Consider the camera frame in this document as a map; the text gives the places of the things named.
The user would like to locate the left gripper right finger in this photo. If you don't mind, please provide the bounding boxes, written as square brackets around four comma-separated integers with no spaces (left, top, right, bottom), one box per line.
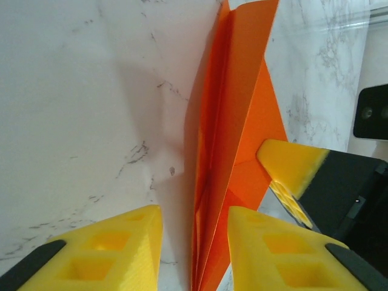
[227,206,388,291]

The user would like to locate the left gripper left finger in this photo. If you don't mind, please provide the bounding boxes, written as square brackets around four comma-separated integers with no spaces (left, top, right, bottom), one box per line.
[0,204,165,291]

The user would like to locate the orange paper sheet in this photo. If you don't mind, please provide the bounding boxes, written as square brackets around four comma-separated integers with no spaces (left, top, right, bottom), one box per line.
[183,0,289,291]

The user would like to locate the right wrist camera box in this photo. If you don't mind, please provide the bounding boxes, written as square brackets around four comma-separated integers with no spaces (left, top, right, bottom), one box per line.
[353,84,388,141]

